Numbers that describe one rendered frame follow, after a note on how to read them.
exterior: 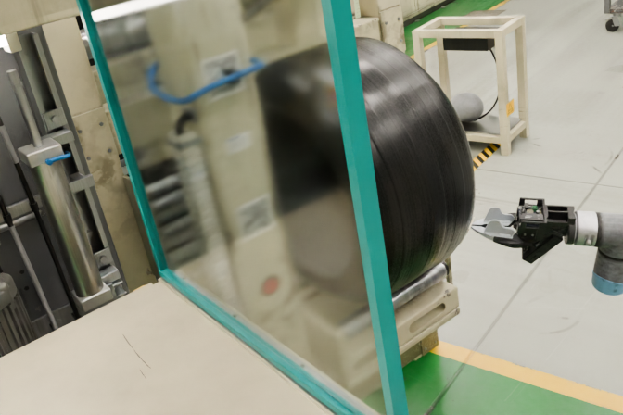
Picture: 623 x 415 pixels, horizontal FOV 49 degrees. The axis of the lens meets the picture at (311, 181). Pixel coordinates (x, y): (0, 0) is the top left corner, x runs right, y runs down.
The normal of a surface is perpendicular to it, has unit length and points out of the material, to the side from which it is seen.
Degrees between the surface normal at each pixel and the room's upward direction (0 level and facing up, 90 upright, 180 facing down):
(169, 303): 0
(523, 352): 0
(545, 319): 0
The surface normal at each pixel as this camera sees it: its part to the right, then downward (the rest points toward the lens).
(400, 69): 0.19, -0.62
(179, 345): -0.17, -0.90
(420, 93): 0.33, -0.44
